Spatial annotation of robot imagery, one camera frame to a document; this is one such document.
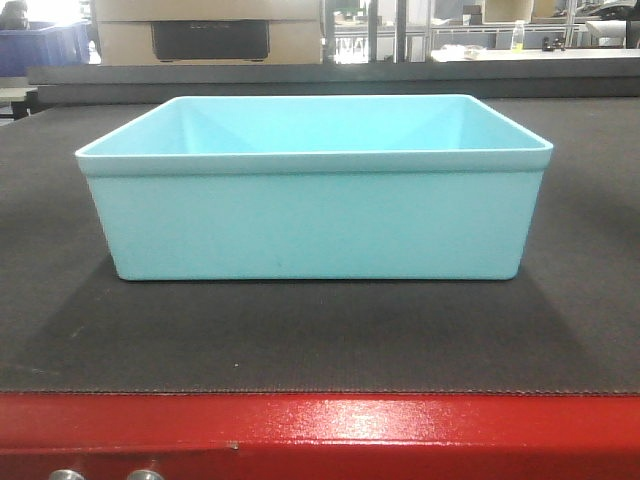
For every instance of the black conveyor belt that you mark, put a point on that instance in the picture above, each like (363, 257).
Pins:
(567, 324)

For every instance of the white table in background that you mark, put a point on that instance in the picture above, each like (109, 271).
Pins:
(461, 53)

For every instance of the light turquoise plastic bin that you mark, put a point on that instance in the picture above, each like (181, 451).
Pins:
(317, 187)

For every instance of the cardboard box with black device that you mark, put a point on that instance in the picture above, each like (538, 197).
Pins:
(208, 32)

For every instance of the red conveyor frame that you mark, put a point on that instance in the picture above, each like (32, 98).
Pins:
(319, 436)

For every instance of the distant blue crate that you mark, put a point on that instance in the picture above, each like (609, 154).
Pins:
(44, 44)

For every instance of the yellow liquid bottle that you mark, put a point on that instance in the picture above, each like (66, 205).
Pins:
(518, 36)

